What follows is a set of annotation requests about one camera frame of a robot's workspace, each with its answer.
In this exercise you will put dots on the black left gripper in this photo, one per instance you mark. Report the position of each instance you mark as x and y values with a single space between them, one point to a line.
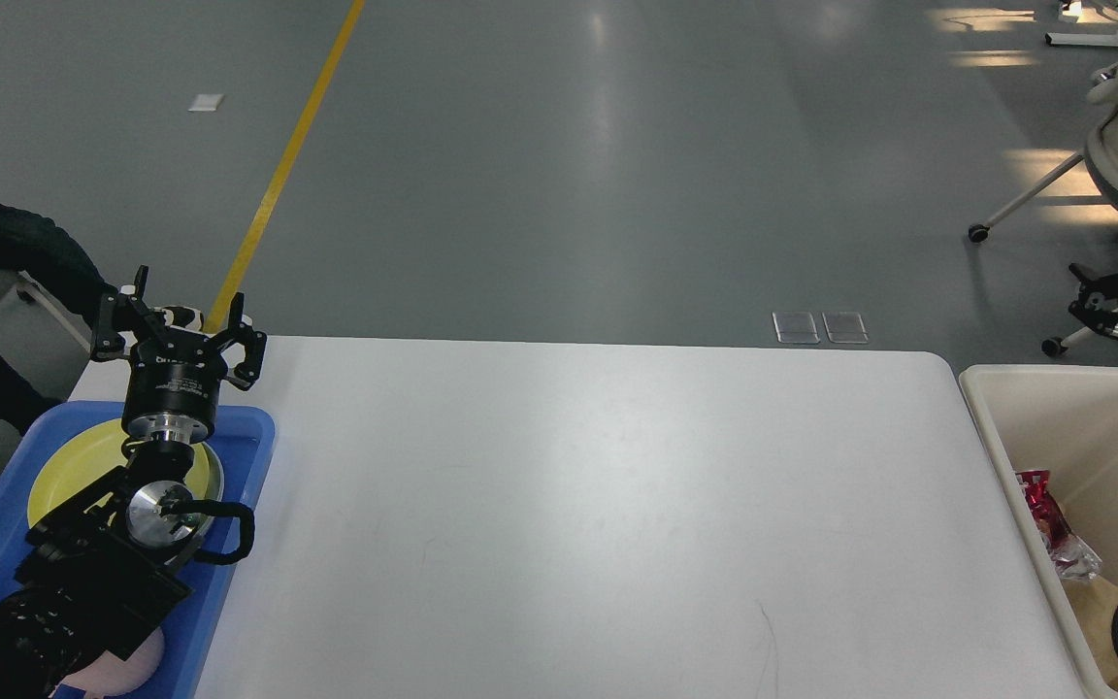
168 398

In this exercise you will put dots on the yellow plastic plate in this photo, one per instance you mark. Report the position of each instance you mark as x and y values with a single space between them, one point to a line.
74 466

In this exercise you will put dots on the crushed red can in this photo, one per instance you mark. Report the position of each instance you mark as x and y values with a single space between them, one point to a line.
1051 523

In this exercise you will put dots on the silver foil bag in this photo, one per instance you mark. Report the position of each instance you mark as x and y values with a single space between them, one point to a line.
1075 560

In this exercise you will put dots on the pink mug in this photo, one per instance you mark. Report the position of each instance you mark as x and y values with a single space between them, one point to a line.
110 675

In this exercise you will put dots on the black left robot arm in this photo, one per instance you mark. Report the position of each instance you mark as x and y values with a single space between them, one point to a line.
104 566

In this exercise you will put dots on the white plastic bin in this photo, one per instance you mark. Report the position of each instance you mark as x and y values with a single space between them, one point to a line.
1063 419

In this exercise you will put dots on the seated person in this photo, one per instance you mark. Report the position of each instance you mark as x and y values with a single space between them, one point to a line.
37 246

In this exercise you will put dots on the white desk base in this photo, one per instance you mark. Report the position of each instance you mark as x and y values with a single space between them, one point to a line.
1070 13

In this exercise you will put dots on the right floor outlet plate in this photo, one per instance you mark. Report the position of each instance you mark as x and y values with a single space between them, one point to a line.
846 328

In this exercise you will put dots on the floor outlet plate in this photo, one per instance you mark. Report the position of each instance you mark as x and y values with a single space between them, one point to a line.
846 328
796 329

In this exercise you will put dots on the blue plastic tray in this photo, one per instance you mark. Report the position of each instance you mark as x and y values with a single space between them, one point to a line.
244 439

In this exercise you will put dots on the left floor outlet plate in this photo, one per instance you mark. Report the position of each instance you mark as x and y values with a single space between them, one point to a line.
796 329

